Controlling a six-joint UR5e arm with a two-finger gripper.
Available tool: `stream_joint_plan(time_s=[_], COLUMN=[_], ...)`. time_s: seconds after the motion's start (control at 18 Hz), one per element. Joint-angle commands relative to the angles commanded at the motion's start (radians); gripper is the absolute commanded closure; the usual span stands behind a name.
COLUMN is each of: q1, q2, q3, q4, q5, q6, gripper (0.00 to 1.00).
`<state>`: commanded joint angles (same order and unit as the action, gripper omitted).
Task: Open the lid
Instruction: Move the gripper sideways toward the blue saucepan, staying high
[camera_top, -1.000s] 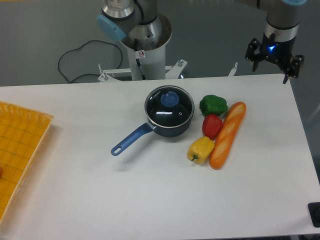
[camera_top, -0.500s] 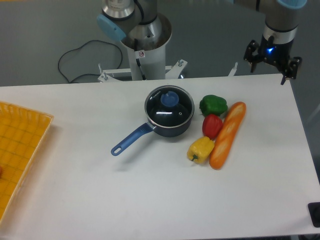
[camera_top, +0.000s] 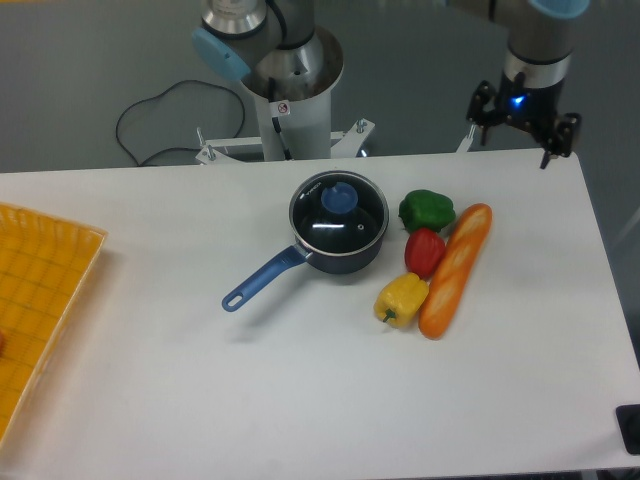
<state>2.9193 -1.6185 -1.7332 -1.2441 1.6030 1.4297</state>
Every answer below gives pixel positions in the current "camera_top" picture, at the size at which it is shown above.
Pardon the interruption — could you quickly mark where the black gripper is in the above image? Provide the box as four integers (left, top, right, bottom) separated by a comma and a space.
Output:
466, 63, 582, 169

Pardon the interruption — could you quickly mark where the glass lid with blue knob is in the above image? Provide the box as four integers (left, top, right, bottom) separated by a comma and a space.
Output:
289, 171, 388, 255

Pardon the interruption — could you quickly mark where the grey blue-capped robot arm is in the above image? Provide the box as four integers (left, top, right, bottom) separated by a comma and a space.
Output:
192, 1, 589, 166

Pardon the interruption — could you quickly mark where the orange baguette bread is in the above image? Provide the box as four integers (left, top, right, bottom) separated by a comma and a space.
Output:
418, 203, 493, 340

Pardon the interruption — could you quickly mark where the green bell pepper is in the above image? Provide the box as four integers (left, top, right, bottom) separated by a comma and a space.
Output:
399, 189, 456, 233

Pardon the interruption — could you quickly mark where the red bell pepper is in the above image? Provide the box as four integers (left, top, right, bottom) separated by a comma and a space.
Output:
404, 227, 445, 278

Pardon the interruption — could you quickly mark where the yellow bell pepper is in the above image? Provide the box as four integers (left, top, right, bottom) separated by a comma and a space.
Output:
374, 272, 429, 329

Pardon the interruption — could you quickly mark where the dark blue saucepan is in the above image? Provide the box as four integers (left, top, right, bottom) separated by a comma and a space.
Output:
221, 170, 391, 314

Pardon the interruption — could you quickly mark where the black device at table edge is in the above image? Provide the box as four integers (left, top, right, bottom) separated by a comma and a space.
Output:
615, 404, 640, 455

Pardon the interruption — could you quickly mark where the yellow woven basket tray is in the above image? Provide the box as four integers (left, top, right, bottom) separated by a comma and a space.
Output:
1, 203, 108, 439

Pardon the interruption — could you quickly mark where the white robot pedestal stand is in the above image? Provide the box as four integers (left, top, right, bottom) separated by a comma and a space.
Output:
192, 27, 375, 161

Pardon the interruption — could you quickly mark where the black floor cable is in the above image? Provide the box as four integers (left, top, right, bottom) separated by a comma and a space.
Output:
115, 79, 247, 167

